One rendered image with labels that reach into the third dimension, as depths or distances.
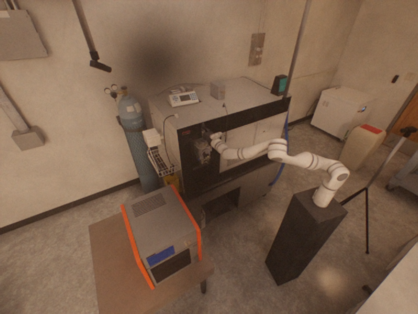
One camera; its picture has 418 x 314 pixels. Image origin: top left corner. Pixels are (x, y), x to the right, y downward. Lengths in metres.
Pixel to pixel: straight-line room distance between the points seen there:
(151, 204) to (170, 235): 0.26
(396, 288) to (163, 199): 1.44
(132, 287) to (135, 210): 0.51
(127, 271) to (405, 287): 1.68
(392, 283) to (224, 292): 1.29
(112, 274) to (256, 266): 1.39
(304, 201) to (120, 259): 1.35
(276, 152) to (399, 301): 1.06
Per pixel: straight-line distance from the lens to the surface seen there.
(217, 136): 1.29
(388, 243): 3.16
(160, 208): 1.30
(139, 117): 2.16
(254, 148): 1.10
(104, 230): 1.86
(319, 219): 1.43
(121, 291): 1.60
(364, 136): 3.59
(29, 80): 2.39
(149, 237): 1.20
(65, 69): 2.34
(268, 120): 1.98
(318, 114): 4.57
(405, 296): 1.68
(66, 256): 2.81
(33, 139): 2.47
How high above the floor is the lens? 2.15
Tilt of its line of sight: 39 degrees down
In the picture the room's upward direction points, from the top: straight up
